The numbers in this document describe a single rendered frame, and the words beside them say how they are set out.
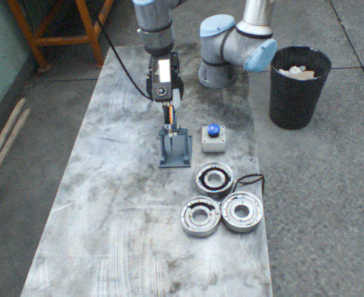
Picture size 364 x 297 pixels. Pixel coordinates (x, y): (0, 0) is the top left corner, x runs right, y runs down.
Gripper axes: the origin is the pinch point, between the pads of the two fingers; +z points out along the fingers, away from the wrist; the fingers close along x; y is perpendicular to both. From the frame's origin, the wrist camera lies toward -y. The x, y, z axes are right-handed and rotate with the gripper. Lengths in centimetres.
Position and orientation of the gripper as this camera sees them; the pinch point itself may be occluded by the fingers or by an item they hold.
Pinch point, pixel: (169, 110)
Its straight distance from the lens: 91.4
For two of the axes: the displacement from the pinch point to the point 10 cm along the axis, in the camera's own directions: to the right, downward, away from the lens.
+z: 1.0, 6.4, 7.6
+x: -9.9, 0.3, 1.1
